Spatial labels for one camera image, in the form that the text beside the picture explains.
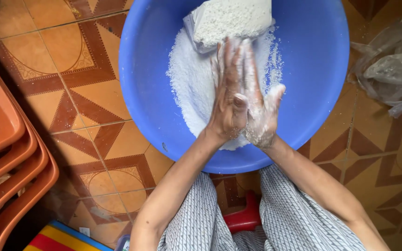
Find stack of orange plastic chairs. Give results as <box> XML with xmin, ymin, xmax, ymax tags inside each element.
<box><xmin>0</xmin><ymin>45</ymin><xmax>60</xmax><ymax>251</ymax></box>

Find white flour block in bag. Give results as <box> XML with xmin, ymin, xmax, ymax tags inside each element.
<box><xmin>183</xmin><ymin>0</ymin><xmax>276</xmax><ymax>54</ymax></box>

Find white crumbly flour pile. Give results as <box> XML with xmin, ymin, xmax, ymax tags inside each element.
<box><xmin>166</xmin><ymin>24</ymin><xmax>285</xmax><ymax>151</ymax></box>

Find red plastic stool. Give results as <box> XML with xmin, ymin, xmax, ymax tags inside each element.
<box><xmin>222</xmin><ymin>190</ymin><xmax>262</xmax><ymax>234</ymax></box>

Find crumpled clear plastic bag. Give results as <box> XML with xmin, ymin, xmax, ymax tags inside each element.
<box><xmin>347</xmin><ymin>8</ymin><xmax>402</xmax><ymax>118</ymax></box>

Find person's left hand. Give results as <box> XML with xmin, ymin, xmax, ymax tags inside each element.
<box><xmin>206</xmin><ymin>37</ymin><xmax>249</xmax><ymax>141</ymax></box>

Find person's right hand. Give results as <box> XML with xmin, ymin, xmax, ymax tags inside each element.
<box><xmin>239</xmin><ymin>38</ymin><xmax>286</xmax><ymax>150</ymax></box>

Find rainbow striped mat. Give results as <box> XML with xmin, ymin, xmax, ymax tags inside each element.
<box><xmin>23</xmin><ymin>220</ymin><xmax>114</xmax><ymax>251</ymax></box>

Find person's patterned grey trousers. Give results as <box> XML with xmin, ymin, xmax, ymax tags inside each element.
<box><xmin>157</xmin><ymin>165</ymin><xmax>367</xmax><ymax>251</ymax></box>

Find blue plastic basin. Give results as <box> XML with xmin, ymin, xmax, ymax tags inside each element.
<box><xmin>119</xmin><ymin>0</ymin><xmax>350</xmax><ymax>174</ymax></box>

